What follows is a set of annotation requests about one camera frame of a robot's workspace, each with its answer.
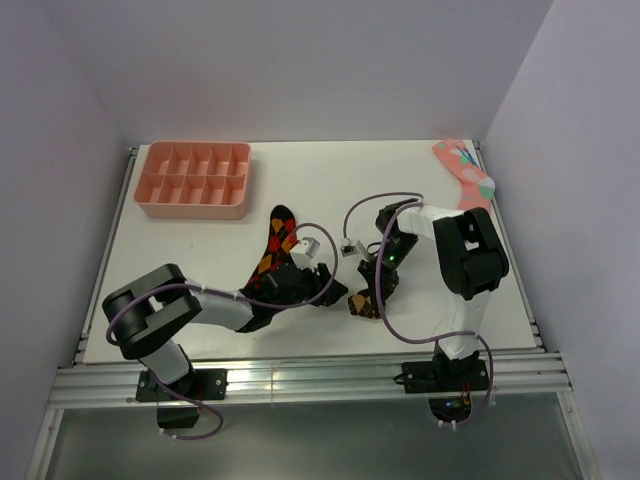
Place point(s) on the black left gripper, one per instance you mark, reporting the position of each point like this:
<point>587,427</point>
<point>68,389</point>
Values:
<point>319,284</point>

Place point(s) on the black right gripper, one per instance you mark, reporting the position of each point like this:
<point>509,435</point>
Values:
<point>368,269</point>

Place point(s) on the brown tan argyle sock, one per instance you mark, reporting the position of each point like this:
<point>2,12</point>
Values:
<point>361,305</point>

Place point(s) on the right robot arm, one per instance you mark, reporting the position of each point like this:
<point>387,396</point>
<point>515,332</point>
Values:
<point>471,260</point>

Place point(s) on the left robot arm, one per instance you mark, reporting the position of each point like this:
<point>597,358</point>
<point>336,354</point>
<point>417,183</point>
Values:
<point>146,314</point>

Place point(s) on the red yellow argyle sock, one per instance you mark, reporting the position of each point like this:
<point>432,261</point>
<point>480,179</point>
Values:
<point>276,256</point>

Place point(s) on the pink patterned sock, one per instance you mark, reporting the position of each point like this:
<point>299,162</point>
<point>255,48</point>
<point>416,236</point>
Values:
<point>477,188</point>

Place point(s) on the pink divided organizer tray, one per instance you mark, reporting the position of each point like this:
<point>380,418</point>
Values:
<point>195,180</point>

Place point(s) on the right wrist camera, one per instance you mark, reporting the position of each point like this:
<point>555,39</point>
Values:
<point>351,247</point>

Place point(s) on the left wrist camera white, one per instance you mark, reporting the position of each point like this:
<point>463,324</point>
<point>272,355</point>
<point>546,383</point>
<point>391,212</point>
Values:
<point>304,251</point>

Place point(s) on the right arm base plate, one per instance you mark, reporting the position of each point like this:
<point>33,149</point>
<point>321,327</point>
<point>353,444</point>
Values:
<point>441,375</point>

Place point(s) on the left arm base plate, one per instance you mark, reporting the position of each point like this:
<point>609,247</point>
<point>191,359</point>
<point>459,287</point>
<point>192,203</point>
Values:
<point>199,384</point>

